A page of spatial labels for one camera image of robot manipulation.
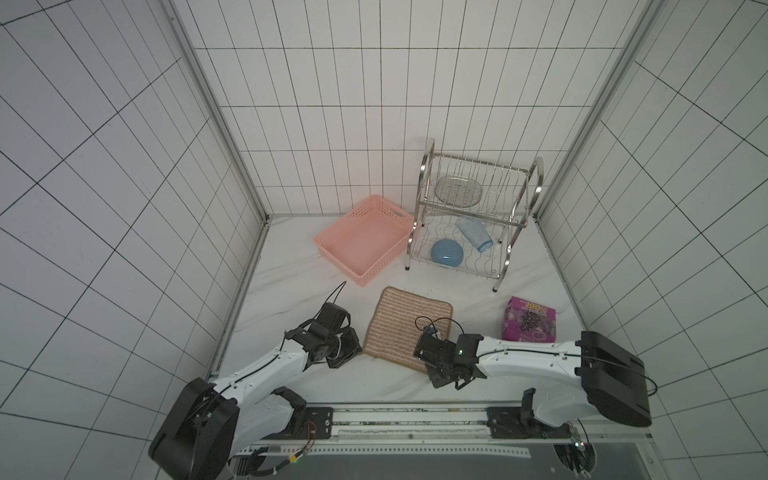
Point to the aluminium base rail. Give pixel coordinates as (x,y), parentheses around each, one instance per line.
(437,429)

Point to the metal two-tier dish rack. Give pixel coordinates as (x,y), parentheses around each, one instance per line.
(510,193)

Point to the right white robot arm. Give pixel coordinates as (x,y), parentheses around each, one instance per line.
(587,377)

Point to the round glass plate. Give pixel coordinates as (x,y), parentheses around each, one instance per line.
(458,192)

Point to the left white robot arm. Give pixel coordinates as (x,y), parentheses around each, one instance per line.
(211,422)

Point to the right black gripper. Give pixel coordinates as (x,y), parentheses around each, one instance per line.
(438,361)

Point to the purple tissue pack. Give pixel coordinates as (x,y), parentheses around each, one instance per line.
(526,321)

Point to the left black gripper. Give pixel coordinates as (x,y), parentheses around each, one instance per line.
(352,349)

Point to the clear blue glass cup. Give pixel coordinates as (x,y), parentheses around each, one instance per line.
(475,232)

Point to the blue bowl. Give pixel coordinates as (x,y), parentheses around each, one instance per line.
(447,252)

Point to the pink plastic basket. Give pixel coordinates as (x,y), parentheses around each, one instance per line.
(367,239)

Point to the brown striped square dishcloth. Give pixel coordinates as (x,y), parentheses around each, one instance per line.
(394,330)

